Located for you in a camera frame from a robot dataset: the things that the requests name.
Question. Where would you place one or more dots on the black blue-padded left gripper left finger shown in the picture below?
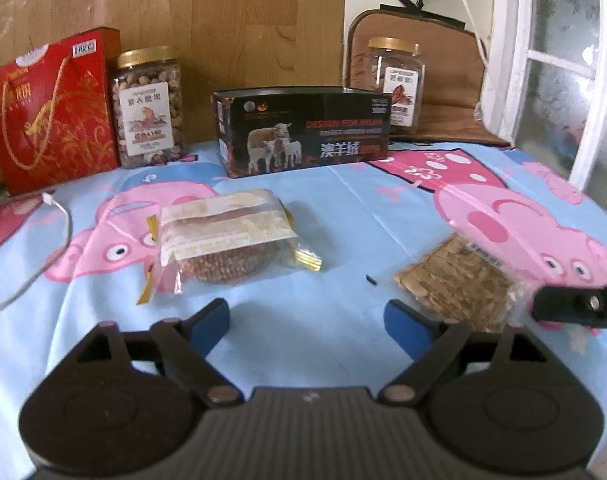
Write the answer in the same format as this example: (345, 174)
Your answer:
(202, 331)

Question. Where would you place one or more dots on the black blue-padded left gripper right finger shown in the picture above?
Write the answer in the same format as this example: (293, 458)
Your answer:
(415, 333)

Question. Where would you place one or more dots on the brown seat cushion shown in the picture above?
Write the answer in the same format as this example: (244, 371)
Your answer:
(453, 77)

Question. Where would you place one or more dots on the nut brittle clear packet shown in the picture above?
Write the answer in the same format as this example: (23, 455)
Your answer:
(460, 280)

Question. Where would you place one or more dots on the cashew jar gold lid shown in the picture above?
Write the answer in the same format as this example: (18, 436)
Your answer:
(147, 101)

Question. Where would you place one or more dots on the black sheep wool box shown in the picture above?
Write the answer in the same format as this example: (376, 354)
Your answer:
(268, 130)

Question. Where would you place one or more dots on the almond jar gold lid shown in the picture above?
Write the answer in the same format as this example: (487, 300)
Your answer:
(394, 67)

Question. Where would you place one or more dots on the sesame cake clear packet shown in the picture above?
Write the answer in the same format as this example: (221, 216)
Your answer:
(223, 239)

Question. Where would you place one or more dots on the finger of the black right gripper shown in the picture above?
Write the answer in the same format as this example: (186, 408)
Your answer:
(582, 306)

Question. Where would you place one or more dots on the white framed frosted window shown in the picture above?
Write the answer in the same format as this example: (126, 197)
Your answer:
(545, 90)

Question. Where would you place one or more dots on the red gift bag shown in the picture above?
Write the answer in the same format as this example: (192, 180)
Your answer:
(56, 106)

